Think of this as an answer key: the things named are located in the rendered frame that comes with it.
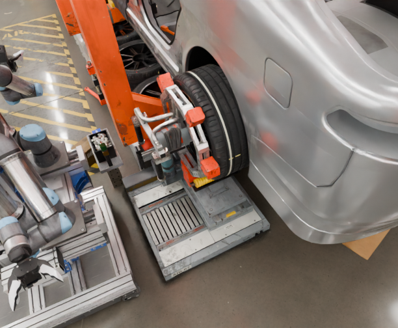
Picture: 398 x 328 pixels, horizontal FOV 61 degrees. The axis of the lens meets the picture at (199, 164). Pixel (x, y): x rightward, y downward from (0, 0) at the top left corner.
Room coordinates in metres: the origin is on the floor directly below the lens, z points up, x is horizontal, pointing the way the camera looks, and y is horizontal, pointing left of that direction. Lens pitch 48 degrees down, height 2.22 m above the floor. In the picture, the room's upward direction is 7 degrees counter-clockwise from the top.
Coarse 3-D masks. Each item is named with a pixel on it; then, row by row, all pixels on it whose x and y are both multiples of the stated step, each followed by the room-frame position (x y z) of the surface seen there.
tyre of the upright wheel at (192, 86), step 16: (208, 64) 1.71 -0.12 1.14; (176, 80) 1.63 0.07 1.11; (192, 80) 1.51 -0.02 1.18; (208, 80) 1.50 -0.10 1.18; (224, 80) 1.49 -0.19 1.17; (192, 96) 1.43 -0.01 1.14; (208, 96) 1.39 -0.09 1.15; (224, 96) 1.40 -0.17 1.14; (208, 112) 1.32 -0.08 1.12; (224, 112) 1.32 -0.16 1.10; (240, 112) 1.33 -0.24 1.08; (208, 128) 1.27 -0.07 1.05; (240, 128) 1.28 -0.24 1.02; (224, 144) 1.22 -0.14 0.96; (240, 144) 1.24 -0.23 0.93; (224, 160) 1.20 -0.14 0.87; (240, 160) 1.23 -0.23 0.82
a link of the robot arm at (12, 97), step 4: (4, 92) 1.65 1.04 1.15; (8, 92) 1.66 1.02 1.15; (12, 92) 1.67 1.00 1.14; (16, 92) 1.67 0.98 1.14; (4, 96) 1.66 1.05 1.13; (8, 96) 1.66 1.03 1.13; (12, 96) 1.66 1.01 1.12; (16, 96) 1.66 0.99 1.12; (20, 96) 1.66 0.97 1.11; (8, 100) 1.65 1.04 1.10; (12, 100) 1.66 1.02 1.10; (16, 100) 1.67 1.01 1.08; (8, 104) 1.66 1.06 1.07; (12, 104) 1.65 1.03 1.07
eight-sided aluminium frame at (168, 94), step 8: (168, 88) 1.56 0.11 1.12; (176, 88) 1.55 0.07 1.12; (160, 96) 1.71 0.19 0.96; (168, 96) 1.60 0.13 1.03; (184, 96) 1.46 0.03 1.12; (168, 104) 1.72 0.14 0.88; (176, 104) 1.43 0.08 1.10; (184, 104) 1.44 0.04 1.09; (184, 112) 1.35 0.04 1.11; (192, 128) 1.29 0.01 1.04; (200, 128) 1.29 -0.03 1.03; (192, 136) 1.26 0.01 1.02; (200, 136) 1.27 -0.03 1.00; (200, 144) 1.23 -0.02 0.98; (184, 152) 1.54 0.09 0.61; (200, 152) 1.21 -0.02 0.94; (208, 152) 1.23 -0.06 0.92; (184, 160) 1.46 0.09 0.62; (192, 160) 1.46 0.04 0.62; (200, 160) 1.21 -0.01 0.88; (192, 168) 1.40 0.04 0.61; (200, 168) 1.21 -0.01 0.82; (192, 176) 1.34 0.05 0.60; (200, 176) 1.21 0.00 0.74
